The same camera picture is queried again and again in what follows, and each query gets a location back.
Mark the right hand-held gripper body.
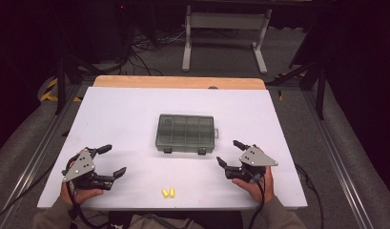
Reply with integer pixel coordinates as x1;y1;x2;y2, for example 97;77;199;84
225;144;279;184

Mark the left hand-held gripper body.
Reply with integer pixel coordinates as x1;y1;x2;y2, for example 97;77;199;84
61;146;116;192

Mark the grey clear plastic compartment box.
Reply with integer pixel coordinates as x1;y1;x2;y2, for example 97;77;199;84
154;114;219;156

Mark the person's left hand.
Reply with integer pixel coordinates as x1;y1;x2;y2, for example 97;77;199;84
59;180;105;206

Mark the person's right hand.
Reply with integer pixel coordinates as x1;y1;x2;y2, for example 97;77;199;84
231;165;276;205

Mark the person's lap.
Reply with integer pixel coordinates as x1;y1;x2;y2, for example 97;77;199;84
108;211;244;229

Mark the black metal stand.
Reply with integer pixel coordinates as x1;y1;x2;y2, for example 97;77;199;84
266;60;328;121
53;56;103;116

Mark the yellow black hazard tape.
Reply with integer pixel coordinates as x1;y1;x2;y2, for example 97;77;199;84
39;77;83;103

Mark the dark curtain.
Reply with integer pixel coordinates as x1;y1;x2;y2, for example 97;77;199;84
310;0;390;204
0;0;62;160

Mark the right hand-held gripper cable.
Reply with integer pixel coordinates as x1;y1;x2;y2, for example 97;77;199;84
248;173;267;229

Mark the hand-held gripper cable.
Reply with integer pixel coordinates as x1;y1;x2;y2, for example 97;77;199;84
66;182;112;229
248;173;267;229

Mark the left hand-held gripper cable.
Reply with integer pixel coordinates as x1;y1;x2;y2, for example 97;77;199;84
66;182;112;229

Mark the aluminium floor rail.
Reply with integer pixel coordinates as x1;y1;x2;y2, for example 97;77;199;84
301;90;377;229
0;85;89;229

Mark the black floor cable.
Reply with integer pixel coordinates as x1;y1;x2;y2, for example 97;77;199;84
294;162;326;229
0;163;55;220

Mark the bundle of black floor cables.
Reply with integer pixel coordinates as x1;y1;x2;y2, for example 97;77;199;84
119;28;188;76

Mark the white metal frame stand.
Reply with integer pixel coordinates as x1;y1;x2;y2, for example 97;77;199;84
181;5;273;75

